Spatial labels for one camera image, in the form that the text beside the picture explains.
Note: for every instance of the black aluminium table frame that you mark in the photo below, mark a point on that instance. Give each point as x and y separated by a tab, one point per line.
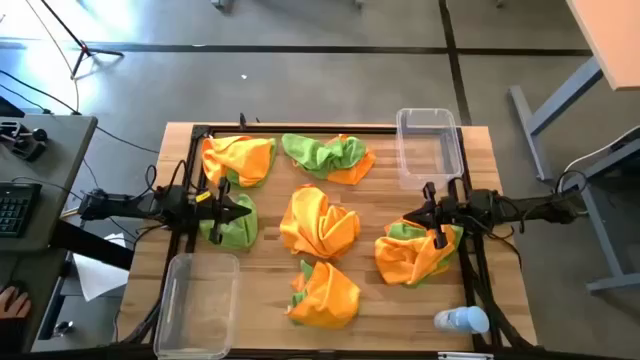
300	129

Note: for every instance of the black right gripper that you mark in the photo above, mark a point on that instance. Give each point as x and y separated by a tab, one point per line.
450	210

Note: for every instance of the black keyboard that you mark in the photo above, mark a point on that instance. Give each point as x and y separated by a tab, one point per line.
17	207

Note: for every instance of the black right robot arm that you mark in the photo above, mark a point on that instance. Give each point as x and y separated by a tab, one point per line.
530	207

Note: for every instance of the light blue plastic bottle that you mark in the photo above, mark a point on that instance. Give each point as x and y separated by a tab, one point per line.
462	320

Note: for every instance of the clear plastic bin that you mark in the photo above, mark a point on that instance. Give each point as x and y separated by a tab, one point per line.
430	150
200	305

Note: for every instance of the grey desk frame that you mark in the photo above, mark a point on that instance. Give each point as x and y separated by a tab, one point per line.
600	235

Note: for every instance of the grey furniture foot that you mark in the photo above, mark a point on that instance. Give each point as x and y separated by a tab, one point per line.
222	5

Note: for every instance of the white paper sheet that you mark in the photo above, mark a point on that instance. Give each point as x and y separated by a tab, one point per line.
95	277

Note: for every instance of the person's forearm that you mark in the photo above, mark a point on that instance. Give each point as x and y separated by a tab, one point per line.
10	335

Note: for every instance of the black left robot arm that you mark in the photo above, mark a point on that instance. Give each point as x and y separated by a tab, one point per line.
125	205

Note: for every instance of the black desk leg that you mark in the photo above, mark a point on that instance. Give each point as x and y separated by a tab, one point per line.
52	305

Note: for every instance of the grey desk leg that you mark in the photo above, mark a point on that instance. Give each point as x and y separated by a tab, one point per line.
565	92

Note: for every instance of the white label plate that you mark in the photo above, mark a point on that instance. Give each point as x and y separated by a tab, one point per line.
465	356

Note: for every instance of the small metal caster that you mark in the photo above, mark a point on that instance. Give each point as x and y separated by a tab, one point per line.
62	328

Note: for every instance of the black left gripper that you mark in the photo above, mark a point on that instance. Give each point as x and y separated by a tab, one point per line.
210	210

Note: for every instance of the black clamp device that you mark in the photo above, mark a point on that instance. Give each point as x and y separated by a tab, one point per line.
25	142

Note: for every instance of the black tripod stand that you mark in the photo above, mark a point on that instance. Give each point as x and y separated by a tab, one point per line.
85	49

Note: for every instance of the orange microfiber towel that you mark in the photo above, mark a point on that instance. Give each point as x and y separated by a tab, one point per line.
240	157
355	174
330	300
410	257
315	220

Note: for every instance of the yellow tag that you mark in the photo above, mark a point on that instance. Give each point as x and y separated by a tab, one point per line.
203	196

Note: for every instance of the dark flat device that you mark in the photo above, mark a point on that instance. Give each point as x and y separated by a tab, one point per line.
7	109

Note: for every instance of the black desk crossbar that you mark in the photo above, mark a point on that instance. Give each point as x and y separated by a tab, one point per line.
90	245

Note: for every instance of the small black clamp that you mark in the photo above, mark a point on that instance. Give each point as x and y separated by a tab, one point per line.
242	121

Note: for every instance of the person's hand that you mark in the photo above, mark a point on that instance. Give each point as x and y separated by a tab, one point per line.
15	305

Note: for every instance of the grey desk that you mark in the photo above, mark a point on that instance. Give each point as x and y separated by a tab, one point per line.
60	150

